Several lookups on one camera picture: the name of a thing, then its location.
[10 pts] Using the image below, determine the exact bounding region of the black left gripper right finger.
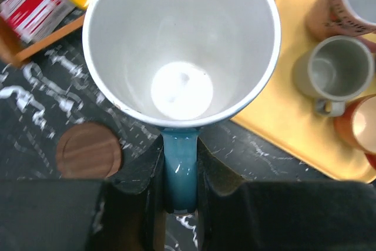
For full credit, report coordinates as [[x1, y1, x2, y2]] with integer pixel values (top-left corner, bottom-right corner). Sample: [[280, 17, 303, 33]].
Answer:
[[197, 141, 375, 250]]

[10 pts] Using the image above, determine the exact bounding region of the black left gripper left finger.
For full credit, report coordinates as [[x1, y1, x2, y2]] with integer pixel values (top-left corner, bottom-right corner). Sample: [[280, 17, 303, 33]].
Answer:
[[1, 138, 164, 250]]

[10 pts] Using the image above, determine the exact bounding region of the dark walnut coaster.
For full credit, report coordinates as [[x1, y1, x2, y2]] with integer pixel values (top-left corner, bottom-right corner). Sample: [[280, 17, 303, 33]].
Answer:
[[55, 122, 122, 179]]

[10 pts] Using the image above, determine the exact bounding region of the large blue mug back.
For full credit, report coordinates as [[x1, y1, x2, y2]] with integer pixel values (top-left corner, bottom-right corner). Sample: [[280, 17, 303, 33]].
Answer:
[[82, 0, 281, 214]]

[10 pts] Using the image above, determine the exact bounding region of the pink grey mug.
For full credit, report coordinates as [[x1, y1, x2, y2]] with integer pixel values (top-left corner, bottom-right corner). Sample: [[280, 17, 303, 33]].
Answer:
[[305, 0, 375, 53]]

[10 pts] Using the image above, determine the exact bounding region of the small red orange cup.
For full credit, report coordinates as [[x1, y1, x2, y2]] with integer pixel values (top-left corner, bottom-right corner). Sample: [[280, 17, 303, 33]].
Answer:
[[333, 94, 375, 169]]

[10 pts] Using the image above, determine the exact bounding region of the small grey green cup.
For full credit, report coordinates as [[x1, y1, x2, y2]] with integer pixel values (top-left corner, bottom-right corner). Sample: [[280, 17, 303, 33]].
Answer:
[[293, 35, 375, 117]]

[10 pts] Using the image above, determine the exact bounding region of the yellow serving tray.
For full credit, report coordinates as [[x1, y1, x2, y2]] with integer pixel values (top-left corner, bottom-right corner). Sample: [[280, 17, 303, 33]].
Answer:
[[234, 0, 375, 183]]

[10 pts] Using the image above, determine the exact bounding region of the orange wooden shelf rack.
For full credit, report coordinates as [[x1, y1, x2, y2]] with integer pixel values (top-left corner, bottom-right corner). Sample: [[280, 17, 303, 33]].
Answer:
[[1, 14, 85, 68]]

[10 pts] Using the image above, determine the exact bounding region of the red white small box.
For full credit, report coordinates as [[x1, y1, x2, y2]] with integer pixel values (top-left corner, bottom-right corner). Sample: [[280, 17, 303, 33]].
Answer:
[[1, 0, 75, 43]]

